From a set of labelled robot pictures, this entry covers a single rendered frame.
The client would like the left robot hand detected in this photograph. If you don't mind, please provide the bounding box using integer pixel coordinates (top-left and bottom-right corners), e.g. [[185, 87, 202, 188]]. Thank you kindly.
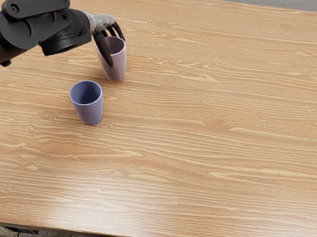
[[80, 11, 129, 69]]

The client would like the pale pink cup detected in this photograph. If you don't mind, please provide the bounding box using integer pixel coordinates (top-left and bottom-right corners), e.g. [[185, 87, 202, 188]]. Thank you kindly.
[[90, 33, 130, 83]]

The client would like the blue-violet cup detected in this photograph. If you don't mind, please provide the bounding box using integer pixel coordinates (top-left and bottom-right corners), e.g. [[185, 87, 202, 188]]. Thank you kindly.
[[65, 78, 107, 127]]

